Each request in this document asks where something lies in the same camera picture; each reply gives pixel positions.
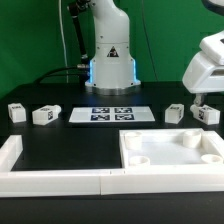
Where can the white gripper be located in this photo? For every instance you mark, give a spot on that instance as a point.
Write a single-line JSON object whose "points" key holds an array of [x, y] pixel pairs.
{"points": [[205, 72]]}

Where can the white square table top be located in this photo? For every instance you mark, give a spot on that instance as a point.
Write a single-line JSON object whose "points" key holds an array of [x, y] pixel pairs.
{"points": [[170, 147]]}

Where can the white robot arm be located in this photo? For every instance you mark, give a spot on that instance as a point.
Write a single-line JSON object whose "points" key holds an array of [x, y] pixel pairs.
{"points": [[113, 70]]}

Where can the white fiducial marker sheet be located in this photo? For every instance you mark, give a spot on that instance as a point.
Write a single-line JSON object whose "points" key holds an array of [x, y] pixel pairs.
{"points": [[111, 114]]}

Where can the white U-shaped fence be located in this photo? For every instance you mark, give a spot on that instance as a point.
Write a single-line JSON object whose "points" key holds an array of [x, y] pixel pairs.
{"points": [[151, 179]]}

